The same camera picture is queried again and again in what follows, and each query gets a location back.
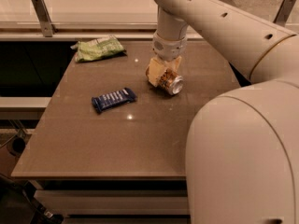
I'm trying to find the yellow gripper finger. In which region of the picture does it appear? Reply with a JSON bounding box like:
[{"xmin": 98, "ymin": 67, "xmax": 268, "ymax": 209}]
[
  {"xmin": 166, "ymin": 56, "xmax": 182, "ymax": 72},
  {"xmin": 146, "ymin": 57, "xmax": 168, "ymax": 87}
]

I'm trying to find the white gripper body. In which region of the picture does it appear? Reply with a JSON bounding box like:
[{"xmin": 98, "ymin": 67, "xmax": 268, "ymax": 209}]
[{"xmin": 152, "ymin": 33, "xmax": 187, "ymax": 62}]

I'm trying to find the orange soda can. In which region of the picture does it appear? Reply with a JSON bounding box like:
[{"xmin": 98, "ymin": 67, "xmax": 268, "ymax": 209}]
[{"xmin": 158, "ymin": 69, "xmax": 183, "ymax": 95}]

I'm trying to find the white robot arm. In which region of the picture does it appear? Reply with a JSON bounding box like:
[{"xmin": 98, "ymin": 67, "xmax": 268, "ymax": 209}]
[{"xmin": 154, "ymin": 0, "xmax": 299, "ymax": 224}]

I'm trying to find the blue snack bar wrapper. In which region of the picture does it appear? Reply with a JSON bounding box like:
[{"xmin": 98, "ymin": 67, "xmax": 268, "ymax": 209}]
[{"xmin": 92, "ymin": 88, "xmax": 137, "ymax": 113}]

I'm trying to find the green chip bag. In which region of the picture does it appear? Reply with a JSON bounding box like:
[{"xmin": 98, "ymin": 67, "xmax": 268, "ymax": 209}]
[{"xmin": 71, "ymin": 35, "xmax": 125, "ymax": 63}]

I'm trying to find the left metal railing bracket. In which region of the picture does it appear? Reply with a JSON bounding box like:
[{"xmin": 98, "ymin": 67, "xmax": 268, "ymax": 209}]
[{"xmin": 31, "ymin": 0, "xmax": 55, "ymax": 37}]

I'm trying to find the metal railing bracket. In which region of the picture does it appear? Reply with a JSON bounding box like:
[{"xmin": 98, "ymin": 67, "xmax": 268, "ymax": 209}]
[
  {"xmin": 31, "ymin": 0, "xmax": 55, "ymax": 37},
  {"xmin": 274, "ymin": 0, "xmax": 297, "ymax": 26}
]

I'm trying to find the right metal railing bracket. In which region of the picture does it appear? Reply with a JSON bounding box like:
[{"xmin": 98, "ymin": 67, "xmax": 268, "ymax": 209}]
[{"xmin": 274, "ymin": 0, "xmax": 297, "ymax": 26}]

